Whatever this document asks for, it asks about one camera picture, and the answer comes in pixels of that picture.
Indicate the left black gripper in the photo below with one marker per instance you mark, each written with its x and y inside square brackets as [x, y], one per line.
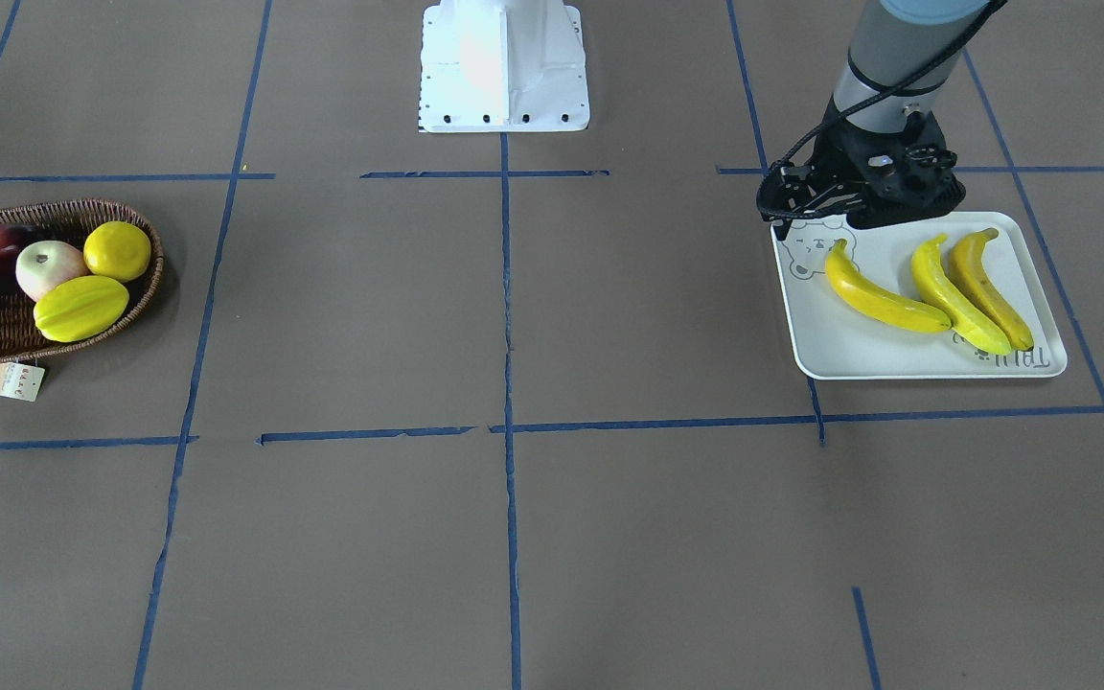
[841, 155]

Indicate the yellow banana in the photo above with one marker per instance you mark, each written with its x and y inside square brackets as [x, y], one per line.
[967, 271]
[933, 284]
[876, 302]

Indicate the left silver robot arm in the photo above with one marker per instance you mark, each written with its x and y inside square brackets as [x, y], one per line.
[899, 59]

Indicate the paper basket tag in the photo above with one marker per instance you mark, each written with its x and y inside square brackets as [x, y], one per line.
[21, 381]

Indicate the white bear tray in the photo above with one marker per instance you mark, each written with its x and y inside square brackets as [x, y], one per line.
[832, 341]

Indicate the yellow lemon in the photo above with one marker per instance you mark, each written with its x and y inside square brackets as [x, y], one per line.
[118, 250]

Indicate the yellow green apple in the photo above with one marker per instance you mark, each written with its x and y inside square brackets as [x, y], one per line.
[43, 265]

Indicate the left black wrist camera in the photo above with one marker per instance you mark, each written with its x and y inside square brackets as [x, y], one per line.
[915, 175]

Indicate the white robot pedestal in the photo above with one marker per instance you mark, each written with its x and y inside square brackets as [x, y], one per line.
[503, 66]

